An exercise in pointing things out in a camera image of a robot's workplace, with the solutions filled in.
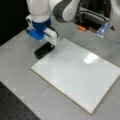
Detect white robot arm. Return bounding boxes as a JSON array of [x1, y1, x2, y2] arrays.
[[26, 0, 81, 45]]

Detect black whiteboard eraser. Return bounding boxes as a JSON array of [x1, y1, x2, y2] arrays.
[[34, 42, 54, 59]]

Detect orange small object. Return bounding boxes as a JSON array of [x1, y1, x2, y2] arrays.
[[78, 26, 87, 32]]

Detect white whiteboard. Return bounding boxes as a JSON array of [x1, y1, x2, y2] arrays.
[[31, 39, 120, 114]]

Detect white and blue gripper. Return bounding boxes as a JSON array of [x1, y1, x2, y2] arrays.
[[26, 15, 60, 45]]

